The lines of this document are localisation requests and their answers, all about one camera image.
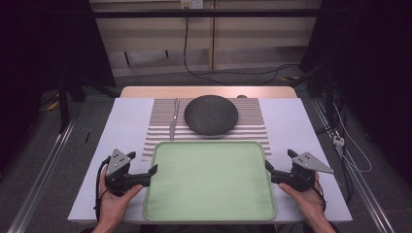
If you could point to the black metal stand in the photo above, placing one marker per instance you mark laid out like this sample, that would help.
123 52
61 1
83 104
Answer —
63 103

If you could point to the white wall outlet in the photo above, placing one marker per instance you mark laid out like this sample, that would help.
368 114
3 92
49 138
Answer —
191 3

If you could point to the black horizontal bar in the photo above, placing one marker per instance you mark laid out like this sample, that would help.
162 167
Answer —
207 13

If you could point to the yellow floor tape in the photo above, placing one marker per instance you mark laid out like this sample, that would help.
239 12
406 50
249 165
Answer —
290 78
52 106

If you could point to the striped placemat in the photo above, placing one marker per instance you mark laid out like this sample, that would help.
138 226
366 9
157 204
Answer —
158 129

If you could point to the person's right hand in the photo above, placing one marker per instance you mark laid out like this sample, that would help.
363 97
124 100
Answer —
304 200

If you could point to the person's left hand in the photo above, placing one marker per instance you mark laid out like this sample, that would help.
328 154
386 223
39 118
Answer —
113 204

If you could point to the dark grey round plate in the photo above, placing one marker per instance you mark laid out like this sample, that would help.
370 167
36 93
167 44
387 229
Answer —
211 115

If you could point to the wooden table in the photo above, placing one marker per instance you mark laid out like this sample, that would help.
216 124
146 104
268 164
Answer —
162 92

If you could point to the dark curtain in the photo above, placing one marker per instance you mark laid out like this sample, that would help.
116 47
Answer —
372 64
39 48

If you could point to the white power strip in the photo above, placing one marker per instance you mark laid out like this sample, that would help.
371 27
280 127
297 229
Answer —
337 140

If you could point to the small black floor item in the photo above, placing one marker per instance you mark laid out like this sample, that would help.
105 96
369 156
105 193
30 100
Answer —
86 138

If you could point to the light green tray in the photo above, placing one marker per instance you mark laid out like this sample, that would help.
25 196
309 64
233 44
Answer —
210 184

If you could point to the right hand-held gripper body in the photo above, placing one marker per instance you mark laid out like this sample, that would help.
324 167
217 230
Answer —
296 178

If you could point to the metal floor rail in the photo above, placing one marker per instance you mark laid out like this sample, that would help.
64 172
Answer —
42 174
359 181

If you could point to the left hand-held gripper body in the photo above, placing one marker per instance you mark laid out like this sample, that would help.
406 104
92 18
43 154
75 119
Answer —
120 179

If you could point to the small brown object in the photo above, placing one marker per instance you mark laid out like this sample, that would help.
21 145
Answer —
241 96

